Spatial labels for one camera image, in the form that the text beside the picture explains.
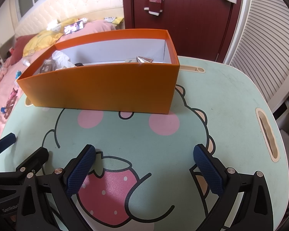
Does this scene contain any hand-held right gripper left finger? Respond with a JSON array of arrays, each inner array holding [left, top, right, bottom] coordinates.
[[16, 144, 97, 231]]

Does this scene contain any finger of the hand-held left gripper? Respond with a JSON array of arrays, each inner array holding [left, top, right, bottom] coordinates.
[[0, 146, 50, 186], [0, 132, 17, 172]]

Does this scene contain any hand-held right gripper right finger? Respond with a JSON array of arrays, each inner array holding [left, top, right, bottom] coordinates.
[[193, 144, 274, 231]]

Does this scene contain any orange cardboard box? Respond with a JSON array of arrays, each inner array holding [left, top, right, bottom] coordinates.
[[16, 29, 181, 115]]

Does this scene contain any green cartoon print desktop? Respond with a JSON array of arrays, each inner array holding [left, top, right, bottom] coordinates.
[[0, 55, 289, 231]]

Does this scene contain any pink blanket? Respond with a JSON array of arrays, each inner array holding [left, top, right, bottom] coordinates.
[[0, 19, 118, 143]]

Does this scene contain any dark snack packet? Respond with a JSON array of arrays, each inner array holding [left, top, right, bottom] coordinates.
[[38, 60, 56, 74]]

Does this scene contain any dark pink pillow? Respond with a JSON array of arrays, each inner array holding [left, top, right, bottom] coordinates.
[[8, 35, 36, 64]]

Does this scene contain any white crumpled tissue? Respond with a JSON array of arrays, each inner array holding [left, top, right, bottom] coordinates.
[[51, 50, 75, 71]]

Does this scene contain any yellow pillow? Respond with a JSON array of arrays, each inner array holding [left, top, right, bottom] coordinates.
[[23, 28, 63, 57]]

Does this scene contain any white plush toy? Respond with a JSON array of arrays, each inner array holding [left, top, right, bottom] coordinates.
[[47, 20, 62, 33]]

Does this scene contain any silver foil packet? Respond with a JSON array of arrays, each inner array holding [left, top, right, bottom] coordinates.
[[136, 56, 154, 64]]

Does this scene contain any smartphone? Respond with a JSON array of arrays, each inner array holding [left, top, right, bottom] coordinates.
[[64, 20, 84, 35]]

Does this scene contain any white louvred panel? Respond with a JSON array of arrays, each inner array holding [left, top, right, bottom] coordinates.
[[223, 0, 289, 116]]

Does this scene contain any dark red wardrobe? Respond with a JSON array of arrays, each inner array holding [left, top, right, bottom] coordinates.
[[121, 0, 246, 63]]

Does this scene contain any cream tufted headboard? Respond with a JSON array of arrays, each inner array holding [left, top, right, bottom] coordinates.
[[14, 0, 125, 38]]

